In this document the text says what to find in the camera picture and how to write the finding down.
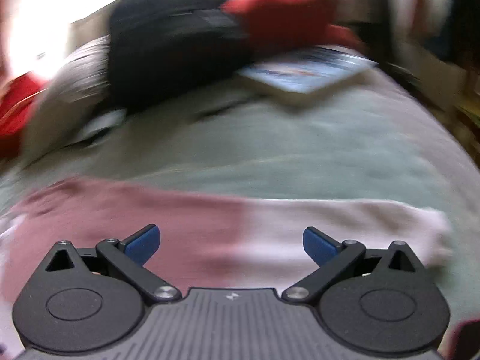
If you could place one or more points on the red pillow at headboard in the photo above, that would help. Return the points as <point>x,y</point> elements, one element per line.
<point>16,109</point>

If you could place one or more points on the grey pillow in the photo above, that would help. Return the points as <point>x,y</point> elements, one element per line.
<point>71,111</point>

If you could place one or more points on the green plaid bed blanket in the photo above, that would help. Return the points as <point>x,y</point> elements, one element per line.
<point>367,141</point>

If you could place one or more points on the red quilt behind backpack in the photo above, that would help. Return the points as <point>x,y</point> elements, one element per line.
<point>278,25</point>

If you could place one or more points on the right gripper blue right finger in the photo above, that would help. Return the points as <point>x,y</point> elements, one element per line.
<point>336,261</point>

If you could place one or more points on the pink and white sweater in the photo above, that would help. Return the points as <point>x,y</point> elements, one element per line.
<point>206,240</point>

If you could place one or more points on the red phone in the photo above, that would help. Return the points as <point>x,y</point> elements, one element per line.
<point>465,341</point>

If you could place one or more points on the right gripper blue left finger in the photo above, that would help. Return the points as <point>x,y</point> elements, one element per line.
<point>125,261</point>

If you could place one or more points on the paperback book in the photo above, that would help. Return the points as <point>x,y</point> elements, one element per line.
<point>300,77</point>

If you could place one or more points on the black backpack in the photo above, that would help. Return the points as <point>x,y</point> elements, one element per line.
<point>162,49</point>

